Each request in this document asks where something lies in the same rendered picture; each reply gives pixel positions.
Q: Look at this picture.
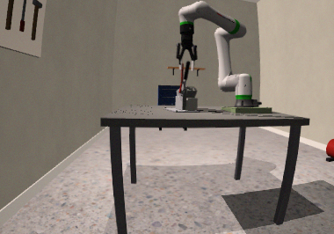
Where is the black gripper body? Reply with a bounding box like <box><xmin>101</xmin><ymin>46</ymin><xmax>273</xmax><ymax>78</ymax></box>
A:
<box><xmin>181</xmin><ymin>33</ymin><xmax>193</xmax><ymax>50</ymax></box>

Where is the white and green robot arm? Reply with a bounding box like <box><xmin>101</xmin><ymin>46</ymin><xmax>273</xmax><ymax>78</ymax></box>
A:
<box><xmin>178</xmin><ymin>1</ymin><xmax>262</xmax><ymax>107</ymax></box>

